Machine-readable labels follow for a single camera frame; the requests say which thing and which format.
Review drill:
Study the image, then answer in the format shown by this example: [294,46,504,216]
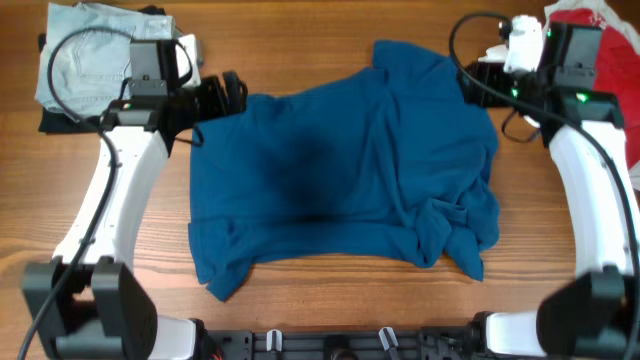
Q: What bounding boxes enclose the blue t-shirt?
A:
[188,40,500,301]

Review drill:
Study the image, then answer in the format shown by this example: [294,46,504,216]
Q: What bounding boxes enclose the white garment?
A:
[544,0,639,189]

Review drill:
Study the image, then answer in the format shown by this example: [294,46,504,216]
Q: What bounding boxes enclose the red garment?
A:
[550,8,639,169]

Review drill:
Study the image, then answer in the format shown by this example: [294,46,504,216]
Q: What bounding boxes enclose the black folded garment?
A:
[37,4,166,135]

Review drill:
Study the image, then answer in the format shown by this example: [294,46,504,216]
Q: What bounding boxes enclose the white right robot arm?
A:
[458,16,639,359]

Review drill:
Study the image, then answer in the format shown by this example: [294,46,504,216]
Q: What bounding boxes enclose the light blue folded jeans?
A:
[34,2,176,121]

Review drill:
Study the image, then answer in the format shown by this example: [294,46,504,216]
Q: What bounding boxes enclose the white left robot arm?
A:
[18,71,248,359]

